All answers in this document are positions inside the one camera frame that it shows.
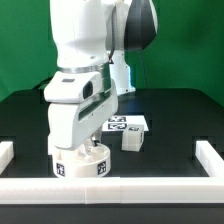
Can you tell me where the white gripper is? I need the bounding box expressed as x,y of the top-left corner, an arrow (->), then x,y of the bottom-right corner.
44,71 -> 118,150

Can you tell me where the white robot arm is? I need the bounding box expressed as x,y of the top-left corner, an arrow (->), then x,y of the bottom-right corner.
44,0 -> 158,150

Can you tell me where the white paper marker sheet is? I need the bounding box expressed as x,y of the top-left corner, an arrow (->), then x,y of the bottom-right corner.
102,115 -> 149,132

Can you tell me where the black cable bundle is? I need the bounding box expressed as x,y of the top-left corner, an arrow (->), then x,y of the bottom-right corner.
32,77 -> 54,90

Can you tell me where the white left fence rail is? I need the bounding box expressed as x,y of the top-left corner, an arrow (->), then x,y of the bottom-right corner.
0,141 -> 14,175

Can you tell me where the white front fence rail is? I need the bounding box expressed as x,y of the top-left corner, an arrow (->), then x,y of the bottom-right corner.
0,177 -> 224,204

